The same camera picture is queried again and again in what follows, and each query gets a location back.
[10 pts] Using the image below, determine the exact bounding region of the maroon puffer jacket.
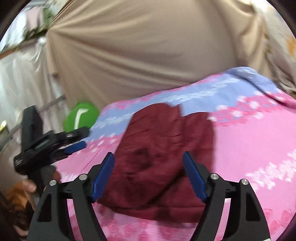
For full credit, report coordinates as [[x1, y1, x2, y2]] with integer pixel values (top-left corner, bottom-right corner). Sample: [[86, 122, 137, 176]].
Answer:
[[99, 103, 214, 223]]

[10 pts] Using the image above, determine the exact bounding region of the person's left hand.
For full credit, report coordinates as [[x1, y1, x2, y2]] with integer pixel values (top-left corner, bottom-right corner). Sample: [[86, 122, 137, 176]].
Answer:
[[6, 165, 62, 232]]

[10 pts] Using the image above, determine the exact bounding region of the green round pillow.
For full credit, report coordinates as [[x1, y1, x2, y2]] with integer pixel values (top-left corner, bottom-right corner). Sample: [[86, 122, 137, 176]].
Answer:
[[63, 102, 100, 132]]

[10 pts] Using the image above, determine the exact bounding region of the silver satin curtain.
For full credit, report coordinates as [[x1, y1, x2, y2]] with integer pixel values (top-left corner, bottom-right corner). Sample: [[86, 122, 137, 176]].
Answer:
[[0, 39, 70, 186]]

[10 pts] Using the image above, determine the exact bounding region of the beige fabric headboard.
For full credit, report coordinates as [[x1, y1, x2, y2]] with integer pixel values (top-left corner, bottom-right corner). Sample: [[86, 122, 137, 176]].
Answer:
[[46, 1, 272, 108]]

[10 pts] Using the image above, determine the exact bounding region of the pink blue floral bedsheet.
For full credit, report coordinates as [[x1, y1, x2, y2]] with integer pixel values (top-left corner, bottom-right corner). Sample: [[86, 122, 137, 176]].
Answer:
[[57, 67, 295, 240]]

